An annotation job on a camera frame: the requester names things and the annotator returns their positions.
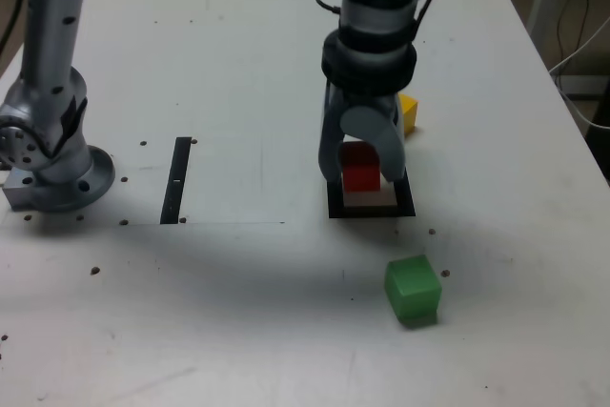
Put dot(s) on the green cube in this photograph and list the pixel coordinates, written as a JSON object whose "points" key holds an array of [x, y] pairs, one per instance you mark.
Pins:
{"points": [[412, 288]]}

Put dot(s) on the red cube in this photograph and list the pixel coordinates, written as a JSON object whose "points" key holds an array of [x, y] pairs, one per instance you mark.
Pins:
{"points": [[359, 176]]}

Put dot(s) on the black tape strip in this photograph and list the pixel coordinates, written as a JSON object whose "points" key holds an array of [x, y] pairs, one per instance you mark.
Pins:
{"points": [[174, 188]]}

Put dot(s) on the yellow cube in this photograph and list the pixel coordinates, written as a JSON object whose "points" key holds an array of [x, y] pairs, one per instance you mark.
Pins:
{"points": [[410, 114]]}

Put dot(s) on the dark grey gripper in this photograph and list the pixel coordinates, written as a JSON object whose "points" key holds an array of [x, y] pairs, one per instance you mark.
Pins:
{"points": [[367, 101]]}

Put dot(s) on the grey box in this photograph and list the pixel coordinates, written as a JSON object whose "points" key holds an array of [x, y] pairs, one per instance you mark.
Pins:
{"points": [[586, 84]]}

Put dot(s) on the black tape square outline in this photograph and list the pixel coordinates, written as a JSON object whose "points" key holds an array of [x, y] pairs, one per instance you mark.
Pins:
{"points": [[372, 213]]}

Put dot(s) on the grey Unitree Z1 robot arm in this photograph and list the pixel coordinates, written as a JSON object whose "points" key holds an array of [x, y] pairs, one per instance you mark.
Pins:
{"points": [[52, 45]]}

